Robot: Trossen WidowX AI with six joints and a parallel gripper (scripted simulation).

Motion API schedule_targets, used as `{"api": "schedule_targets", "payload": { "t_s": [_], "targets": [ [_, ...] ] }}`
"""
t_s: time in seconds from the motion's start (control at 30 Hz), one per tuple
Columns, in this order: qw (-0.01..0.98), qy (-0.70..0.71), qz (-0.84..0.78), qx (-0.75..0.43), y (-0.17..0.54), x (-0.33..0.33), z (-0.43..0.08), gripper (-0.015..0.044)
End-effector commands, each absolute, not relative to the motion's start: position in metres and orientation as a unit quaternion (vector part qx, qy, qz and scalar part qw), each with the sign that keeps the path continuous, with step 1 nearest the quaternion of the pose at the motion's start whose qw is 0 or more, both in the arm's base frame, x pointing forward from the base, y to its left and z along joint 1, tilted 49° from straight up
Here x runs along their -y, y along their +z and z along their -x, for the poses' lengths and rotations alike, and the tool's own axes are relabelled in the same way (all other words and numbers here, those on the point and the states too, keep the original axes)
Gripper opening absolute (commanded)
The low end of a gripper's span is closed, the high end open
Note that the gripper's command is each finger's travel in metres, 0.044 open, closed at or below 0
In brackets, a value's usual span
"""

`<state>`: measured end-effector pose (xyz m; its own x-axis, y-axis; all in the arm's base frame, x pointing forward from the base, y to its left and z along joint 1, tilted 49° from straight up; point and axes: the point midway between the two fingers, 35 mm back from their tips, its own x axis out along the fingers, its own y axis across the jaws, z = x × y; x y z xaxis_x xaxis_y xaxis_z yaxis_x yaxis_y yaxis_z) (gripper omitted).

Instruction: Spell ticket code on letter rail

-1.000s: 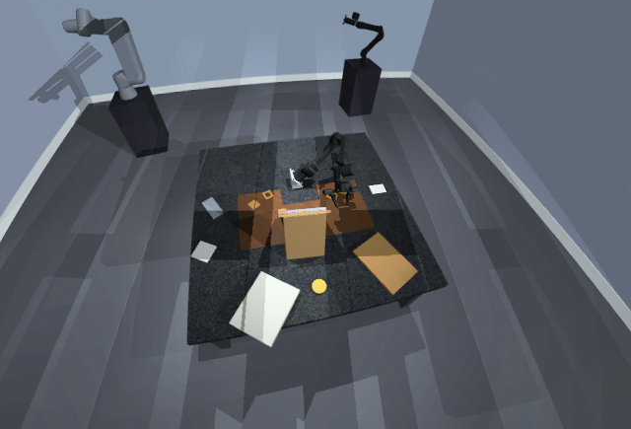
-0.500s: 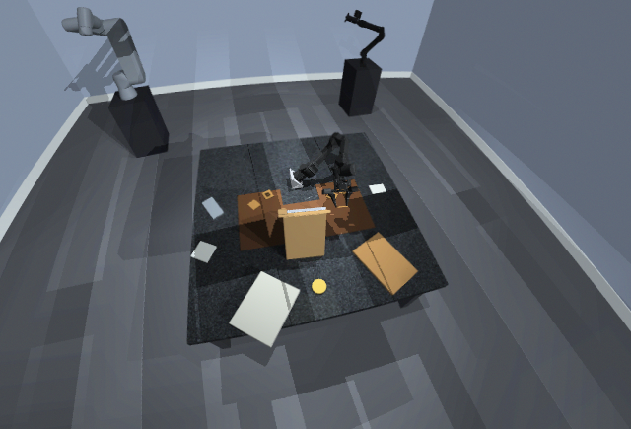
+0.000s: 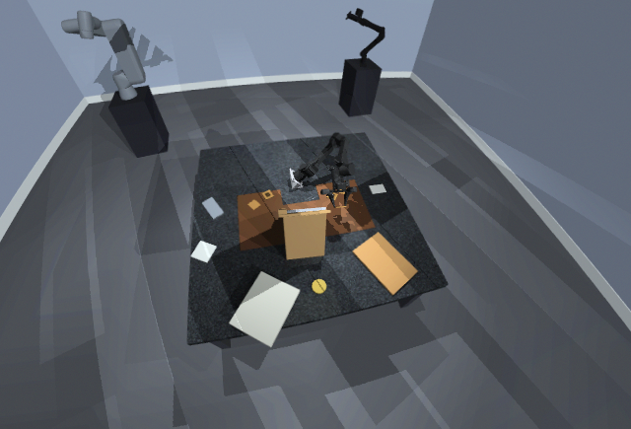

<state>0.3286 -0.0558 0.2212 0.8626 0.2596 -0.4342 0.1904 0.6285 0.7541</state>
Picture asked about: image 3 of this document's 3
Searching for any yellow round disc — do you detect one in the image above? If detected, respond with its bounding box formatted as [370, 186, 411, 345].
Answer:
[312, 279, 326, 294]

